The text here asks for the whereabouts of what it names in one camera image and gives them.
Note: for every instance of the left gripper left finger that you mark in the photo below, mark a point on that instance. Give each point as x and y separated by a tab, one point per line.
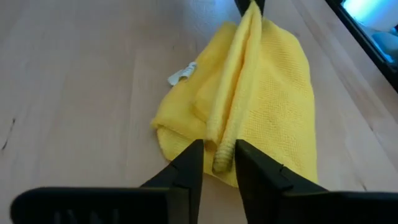
140	205

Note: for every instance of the yellow microfiber towel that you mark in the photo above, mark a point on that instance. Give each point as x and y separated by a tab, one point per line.
248	102

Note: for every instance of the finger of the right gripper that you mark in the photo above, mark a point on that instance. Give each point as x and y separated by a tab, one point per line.
260	5
242	5

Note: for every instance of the black metal table frame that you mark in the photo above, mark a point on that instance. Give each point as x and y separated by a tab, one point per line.
363	37

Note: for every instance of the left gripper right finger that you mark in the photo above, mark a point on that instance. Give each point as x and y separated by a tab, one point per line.
295	202

